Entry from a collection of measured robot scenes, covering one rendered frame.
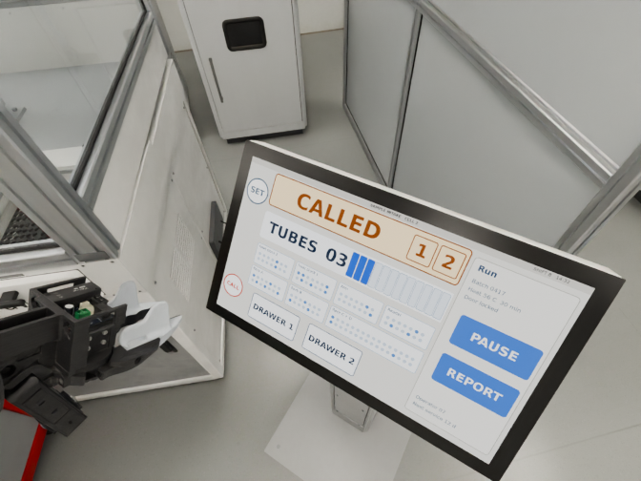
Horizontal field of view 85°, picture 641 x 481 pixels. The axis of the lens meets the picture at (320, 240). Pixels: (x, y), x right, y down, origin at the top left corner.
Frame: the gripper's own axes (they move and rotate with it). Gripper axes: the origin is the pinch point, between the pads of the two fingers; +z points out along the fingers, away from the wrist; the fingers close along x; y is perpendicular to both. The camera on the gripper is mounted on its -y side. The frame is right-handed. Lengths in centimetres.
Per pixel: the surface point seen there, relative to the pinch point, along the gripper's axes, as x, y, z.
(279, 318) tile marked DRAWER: -10.0, -0.6, 14.9
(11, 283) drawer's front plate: 45.8, -18.7, 5.2
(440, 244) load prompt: -28.3, 20.4, 15.0
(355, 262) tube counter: -18.7, 13.4, 14.9
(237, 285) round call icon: -0.6, 0.8, 14.9
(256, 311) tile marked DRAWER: -5.5, -1.8, 14.9
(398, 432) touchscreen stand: -39, -66, 88
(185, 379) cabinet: 43, -79, 64
